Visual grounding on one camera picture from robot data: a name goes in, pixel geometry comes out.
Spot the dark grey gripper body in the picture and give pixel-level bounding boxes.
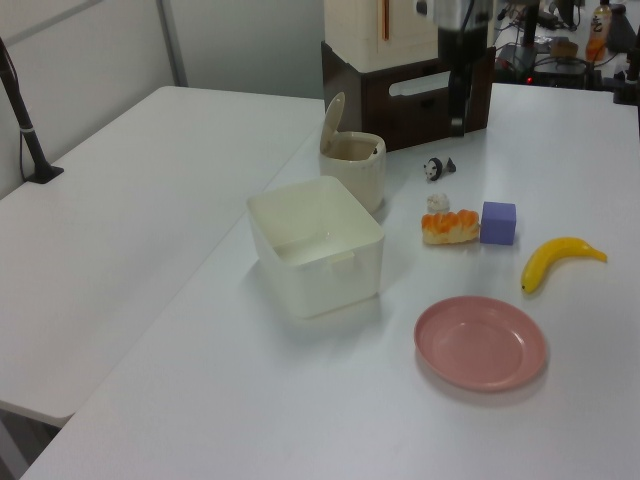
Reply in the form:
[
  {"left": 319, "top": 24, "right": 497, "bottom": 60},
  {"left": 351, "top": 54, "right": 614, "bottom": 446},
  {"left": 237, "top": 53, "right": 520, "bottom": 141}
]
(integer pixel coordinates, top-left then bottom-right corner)
[{"left": 437, "top": 0, "right": 496, "bottom": 77}]

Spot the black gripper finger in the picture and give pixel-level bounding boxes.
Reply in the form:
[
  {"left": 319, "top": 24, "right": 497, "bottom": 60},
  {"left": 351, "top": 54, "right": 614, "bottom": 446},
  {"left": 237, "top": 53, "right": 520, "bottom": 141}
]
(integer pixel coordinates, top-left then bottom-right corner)
[
  {"left": 447, "top": 73, "right": 463, "bottom": 139},
  {"left": 460, "top": 73, "right": 474, "bottom": 136}
]

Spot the cream trash can with lid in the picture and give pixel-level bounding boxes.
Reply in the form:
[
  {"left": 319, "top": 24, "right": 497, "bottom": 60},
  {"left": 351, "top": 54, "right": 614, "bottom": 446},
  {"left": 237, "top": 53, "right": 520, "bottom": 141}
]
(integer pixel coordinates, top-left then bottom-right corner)
[{"left": 318, "top": 91, "right": 388, "bottom": 214}]

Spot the black monitor stand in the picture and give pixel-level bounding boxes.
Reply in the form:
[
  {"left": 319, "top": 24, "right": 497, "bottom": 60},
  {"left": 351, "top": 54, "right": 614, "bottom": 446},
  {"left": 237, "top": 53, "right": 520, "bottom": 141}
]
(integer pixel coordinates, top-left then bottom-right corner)
[{"left": 519, "top": 0, "right": 540, "bottom": 51}]

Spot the small panda figurine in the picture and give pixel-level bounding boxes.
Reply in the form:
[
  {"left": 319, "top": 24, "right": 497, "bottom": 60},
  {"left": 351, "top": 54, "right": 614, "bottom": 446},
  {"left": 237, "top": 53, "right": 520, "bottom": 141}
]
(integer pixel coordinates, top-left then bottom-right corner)
[{"left": 423, "top": 156, "right": 457, "bottom": 182}]

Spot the dark brown wooden crate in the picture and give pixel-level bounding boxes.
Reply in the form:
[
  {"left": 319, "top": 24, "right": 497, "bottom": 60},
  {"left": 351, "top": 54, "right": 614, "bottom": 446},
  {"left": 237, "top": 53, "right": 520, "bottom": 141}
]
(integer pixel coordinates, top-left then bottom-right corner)
[{"left": 320, "top": 40, "right": 496, "bottom": 153}]

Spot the small cardboard box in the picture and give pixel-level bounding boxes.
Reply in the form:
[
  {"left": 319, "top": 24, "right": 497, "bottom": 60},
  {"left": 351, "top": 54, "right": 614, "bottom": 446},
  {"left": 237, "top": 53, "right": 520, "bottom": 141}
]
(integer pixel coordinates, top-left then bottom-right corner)
[{"left": 549, "top": 37, "right": 580, "bottom": 59}]

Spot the toy bread with orange topping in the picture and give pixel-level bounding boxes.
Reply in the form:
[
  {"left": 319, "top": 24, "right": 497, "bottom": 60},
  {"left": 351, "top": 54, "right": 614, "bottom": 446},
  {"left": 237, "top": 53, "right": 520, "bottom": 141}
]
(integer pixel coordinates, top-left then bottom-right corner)
[{"left": 421, "top": 208, "right": 481, "bottom": 247}]

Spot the purple foam cube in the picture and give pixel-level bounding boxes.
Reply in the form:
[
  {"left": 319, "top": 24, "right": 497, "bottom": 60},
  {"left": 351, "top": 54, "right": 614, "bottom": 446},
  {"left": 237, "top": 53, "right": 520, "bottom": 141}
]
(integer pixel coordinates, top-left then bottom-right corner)
[{"left": 479, "top": 201, "right": 518, "bottom": 247}]

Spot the orange tea bottle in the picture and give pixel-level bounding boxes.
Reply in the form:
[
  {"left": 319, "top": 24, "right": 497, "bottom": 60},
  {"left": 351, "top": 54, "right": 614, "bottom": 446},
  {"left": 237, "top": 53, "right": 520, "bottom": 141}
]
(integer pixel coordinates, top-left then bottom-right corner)
[{"left": 584, "top": 1, "right": 612, "bottom": 64}]

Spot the black table clamp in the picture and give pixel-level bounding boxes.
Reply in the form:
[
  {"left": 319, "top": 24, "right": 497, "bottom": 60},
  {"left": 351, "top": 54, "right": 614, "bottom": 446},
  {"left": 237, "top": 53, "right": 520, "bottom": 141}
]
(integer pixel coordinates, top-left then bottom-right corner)
[{"left": 612, "top": 29, "right": 640, "bottom": 106}]

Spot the yellow toy banana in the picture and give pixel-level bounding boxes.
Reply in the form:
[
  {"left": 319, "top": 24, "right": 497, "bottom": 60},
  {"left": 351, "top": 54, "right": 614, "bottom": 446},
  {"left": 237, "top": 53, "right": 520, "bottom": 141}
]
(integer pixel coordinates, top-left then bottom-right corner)
[{"left": 521, "top": 236, "right": 609, "bottom": 295}]

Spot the white open plastic bin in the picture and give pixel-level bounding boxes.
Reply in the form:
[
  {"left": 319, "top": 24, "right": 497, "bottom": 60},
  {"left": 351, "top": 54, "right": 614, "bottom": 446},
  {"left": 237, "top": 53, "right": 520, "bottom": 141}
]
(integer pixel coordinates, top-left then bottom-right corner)
[{"left": 246, "top": 177, "right": 386, "bottom": 320}]

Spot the pink plastic plate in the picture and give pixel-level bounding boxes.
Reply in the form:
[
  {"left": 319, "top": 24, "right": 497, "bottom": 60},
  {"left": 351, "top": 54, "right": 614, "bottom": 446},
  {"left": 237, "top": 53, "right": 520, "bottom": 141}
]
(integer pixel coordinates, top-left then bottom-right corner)
[{"left": 413, "top": 295, "right": 548, "bottom": 394}]

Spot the cream storage box with handles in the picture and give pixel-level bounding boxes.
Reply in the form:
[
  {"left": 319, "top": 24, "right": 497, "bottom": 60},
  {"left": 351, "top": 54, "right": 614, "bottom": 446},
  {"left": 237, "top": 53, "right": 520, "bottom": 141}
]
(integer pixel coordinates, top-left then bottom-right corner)
[{"left": 323, "top": 0, "right": 441, "bottom": 71}]

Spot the black camera stand pole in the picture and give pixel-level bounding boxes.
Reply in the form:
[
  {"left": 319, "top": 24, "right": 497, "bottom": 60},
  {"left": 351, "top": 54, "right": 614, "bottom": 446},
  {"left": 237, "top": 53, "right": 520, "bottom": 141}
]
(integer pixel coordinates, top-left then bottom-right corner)
[{"left": 0, "top": 37, "right": 65, "bottom": 185}]

